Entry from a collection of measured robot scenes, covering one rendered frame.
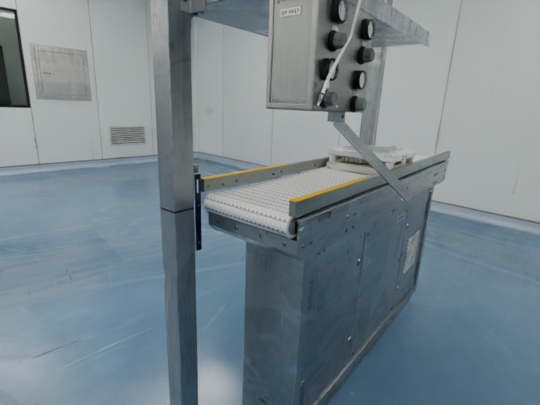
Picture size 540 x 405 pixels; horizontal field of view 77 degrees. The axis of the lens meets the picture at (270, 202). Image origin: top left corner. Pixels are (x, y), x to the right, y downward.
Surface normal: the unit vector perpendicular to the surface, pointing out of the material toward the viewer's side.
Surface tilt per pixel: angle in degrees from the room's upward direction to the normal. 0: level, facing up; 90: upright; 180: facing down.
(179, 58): 90
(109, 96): 90
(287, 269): 90
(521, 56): 90
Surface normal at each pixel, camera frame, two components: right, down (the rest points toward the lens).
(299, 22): -0.63, 0.18
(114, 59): 0.72, 0.22
